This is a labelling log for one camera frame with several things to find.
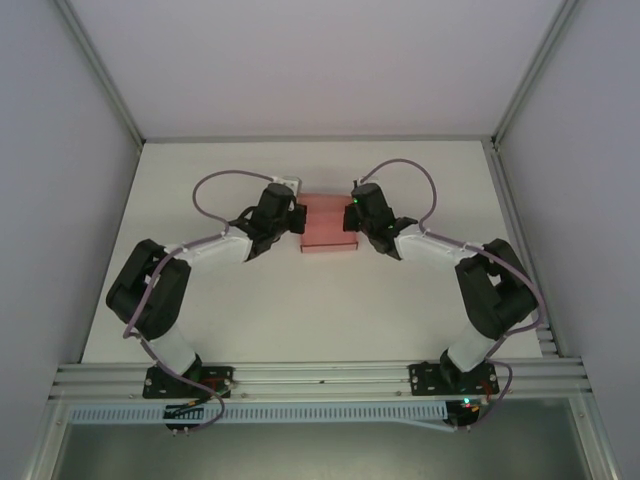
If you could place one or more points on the pink cloth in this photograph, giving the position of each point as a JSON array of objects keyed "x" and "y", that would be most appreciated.
[{"x": 327, "y": 230}]

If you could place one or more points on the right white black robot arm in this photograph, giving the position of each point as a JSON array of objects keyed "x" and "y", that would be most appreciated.
[{"x": 495, "y": 300}]

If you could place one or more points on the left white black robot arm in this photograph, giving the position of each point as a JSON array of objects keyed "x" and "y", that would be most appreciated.
[{"x": 155, "y": 295}]

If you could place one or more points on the aluminium table edge rail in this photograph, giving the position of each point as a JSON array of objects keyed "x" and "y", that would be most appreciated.
[{"x": 320, "y": 138}]

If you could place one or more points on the aluminium table side rail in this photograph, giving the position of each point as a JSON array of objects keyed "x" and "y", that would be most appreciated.
[{"x": 515, "y": 210}]

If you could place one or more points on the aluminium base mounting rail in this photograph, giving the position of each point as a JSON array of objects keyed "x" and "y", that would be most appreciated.
[{"x": 325, "y": 377}]

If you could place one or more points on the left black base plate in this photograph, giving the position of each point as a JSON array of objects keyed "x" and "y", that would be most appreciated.
[{"x": 220, "y": 377}]

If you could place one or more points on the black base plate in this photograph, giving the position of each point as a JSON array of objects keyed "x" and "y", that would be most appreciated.
[
  {"x": 220, "y": 377},
  {"x": 425, "y": 380}
]

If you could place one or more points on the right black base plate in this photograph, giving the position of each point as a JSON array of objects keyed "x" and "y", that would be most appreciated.
[{"x": 425, "y": 380}]

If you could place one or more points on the aluminium frame post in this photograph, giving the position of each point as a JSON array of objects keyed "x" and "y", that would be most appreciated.
[
  {"x": 535, "y": 75},
  {"x": 105, "y": 75}
]

